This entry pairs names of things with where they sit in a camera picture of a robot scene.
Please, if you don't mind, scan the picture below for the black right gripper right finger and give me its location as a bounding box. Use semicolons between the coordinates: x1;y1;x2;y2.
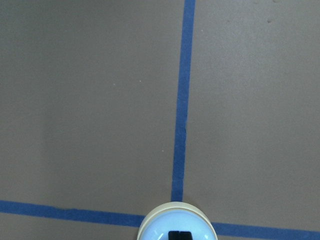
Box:
179;231;193;240

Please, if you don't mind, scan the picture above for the blue service bell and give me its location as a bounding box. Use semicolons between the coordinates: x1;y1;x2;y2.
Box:
136;201;218;240

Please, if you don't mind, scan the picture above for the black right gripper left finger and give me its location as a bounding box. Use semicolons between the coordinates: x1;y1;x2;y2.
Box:
168;230;180;240

